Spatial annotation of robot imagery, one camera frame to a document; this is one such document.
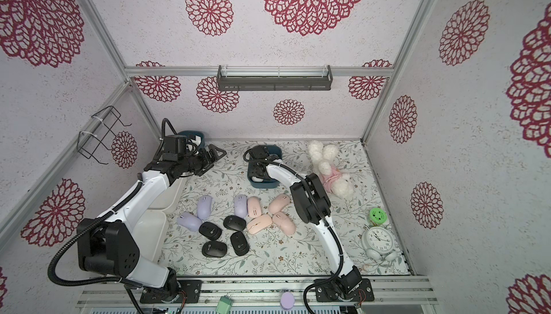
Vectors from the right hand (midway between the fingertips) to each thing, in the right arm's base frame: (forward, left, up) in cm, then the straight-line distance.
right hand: (253, 169), depth 104 cm
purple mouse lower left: (-27, +24, -1) cm, 36 cm away
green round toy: (-23, -54, 0) cm, 58 cm away
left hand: (-9, +10, +19) cm, 24 cm away
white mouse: (-7, -2, +1) cm, 7 cm away
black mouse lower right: (-35, +2, -1) cm, 35 cm away
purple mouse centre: (-20, +3, 0) cm, 20 cm away
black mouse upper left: (-31, +15, -1) cm, 34 cm away
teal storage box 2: (+11, -11, +2) cm, 16 cm away
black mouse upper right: (-27, +5, -1) cm, 28 cm away
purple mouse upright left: (-20, +20, -1) cm, 28 cm away
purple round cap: (-54, -16, +5) cm, 57 cm away
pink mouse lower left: (-27, -5, -1) cm, 27 cm away
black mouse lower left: (-38, +11, -1) cm, 39 cm away
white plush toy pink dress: (-9, -36, +6) cm, 37 cm away
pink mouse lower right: (-26, -15, 0) cm, 30 cm away
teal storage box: (+22, +36, +2) cm, 43 cm away
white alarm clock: (-33, -51, -1) cm, 61 cm away
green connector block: (-55, +4, -1) cm, 55 cm away
